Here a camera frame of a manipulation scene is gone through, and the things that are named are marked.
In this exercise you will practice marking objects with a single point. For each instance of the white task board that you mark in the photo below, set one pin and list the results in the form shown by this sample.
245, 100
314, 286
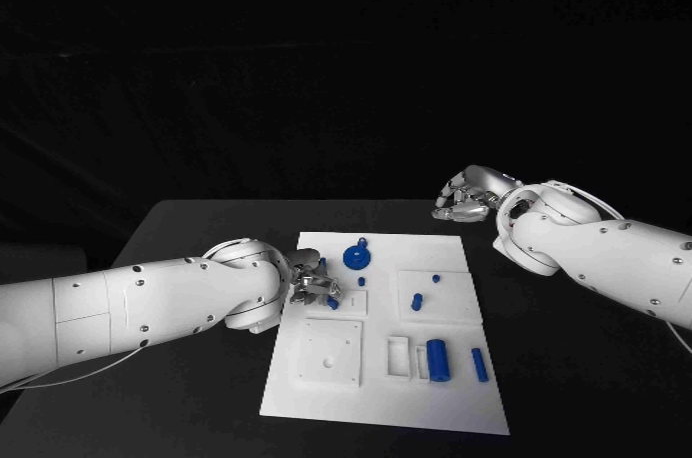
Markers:
377, 398

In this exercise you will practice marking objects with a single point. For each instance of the thick blue cylinder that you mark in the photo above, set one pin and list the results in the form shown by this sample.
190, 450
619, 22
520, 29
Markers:
438, 360

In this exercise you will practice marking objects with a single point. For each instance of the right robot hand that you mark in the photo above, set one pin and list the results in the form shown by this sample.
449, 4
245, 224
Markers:
485, 180

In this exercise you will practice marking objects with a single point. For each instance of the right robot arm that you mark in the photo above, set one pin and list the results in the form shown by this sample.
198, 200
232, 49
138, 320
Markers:
605, 255

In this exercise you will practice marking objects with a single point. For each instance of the blue gear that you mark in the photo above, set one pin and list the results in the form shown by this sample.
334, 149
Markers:
356, 257

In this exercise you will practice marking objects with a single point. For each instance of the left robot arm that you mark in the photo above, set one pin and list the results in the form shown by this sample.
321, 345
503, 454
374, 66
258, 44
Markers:
161, 300

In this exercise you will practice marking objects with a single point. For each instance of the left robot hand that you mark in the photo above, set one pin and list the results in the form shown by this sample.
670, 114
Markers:
309, 283

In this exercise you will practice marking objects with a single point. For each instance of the thin long blue cylinder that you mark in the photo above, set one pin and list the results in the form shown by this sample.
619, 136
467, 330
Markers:
478, 364

